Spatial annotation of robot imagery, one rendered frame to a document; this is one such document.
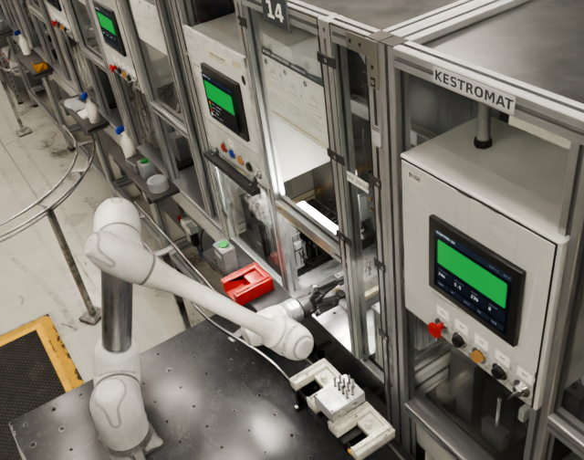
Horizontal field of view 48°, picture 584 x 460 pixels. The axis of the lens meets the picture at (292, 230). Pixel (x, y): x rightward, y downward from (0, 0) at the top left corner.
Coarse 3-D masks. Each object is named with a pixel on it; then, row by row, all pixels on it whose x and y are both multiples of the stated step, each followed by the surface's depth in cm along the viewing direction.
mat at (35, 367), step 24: (0, 336) 379; (24, 336) 375; (48, 336) 373; (0, 360) 362; (24, 360) 360; (48, 360) 357; (0, 384) 347; (24, 384) 345; (48, 384) 343; (72, 384) 341; (0, 408) 334; (24, 408) 332; (0, 432) 322; (0, 456) 310
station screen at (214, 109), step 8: (208, 80) 213; (216, 88) 210; (224, 88) 204; (232, 96) 202; (208, 104) 222; (216, 104) 216; (216, 112) 219; (224, 112) 213; (224, 120) 216; (232, 120) 210; (232, 128) 213
